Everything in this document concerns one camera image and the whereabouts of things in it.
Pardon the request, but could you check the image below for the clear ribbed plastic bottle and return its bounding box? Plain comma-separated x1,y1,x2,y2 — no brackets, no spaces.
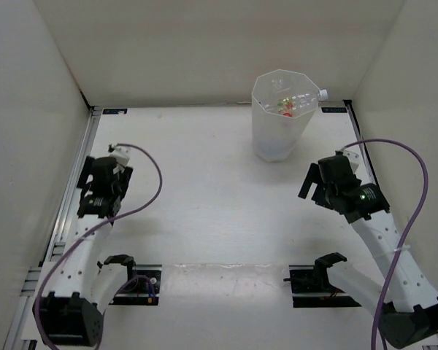
260,89,329,117

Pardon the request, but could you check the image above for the clear bottle yellow label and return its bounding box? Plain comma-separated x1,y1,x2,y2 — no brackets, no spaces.
269,77,294,115

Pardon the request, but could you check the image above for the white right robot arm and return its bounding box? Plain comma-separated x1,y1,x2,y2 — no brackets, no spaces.
299,152,438,349

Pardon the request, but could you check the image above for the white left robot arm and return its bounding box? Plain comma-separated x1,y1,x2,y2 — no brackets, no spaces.
33,147,139,349

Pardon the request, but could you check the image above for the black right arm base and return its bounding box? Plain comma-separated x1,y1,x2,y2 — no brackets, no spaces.
283,252,361,308

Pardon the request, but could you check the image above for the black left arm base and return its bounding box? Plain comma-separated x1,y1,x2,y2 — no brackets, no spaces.
110,265,162,306

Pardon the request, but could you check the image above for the white polygonal plastic bin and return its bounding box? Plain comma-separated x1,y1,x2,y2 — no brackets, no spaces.
251,69,321,162

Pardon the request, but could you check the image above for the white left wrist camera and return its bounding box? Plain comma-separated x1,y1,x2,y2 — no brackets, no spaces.
108,144,131,167

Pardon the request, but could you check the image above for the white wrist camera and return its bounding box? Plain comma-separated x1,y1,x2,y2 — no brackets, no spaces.
336,149,361,173
108,144,131,167

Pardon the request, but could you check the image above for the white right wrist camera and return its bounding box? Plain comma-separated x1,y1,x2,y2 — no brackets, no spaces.
336,149,361,173

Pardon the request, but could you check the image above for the aluminium left frame rail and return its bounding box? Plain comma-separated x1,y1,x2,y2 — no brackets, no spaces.
2,106,104,349

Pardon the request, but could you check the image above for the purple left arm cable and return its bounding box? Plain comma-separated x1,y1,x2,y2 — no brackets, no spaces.
33,142,164,347

